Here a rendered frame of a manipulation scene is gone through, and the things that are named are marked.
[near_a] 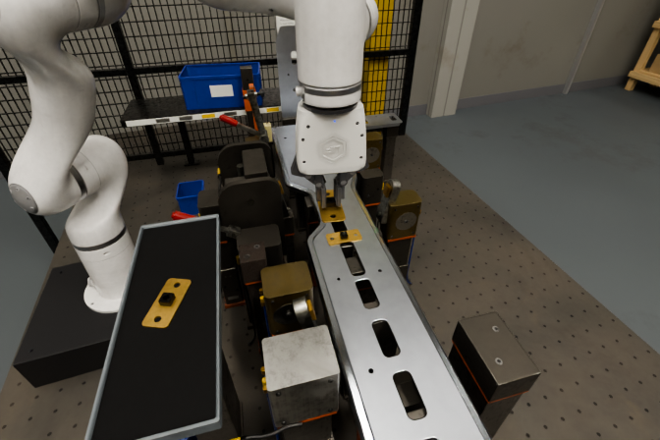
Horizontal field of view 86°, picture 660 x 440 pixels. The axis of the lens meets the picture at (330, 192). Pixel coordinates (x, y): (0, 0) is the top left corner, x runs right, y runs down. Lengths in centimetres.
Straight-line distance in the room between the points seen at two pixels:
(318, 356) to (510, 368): 32
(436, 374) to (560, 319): 65
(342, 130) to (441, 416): 46
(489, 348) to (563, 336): 55
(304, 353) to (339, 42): 42
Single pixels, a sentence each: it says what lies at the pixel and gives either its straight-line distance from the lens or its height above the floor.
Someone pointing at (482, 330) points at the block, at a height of 103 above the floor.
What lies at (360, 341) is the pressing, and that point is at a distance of 70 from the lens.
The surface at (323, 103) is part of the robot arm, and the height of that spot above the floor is 143.
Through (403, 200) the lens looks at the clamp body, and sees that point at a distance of 93.
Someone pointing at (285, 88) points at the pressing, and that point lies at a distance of 143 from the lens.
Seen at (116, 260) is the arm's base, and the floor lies 94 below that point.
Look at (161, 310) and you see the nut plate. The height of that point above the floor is 116.
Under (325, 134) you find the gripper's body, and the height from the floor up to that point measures 138.
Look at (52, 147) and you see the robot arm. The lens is 86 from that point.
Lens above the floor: 160
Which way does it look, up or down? 36 degrees down
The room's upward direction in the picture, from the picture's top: straight up
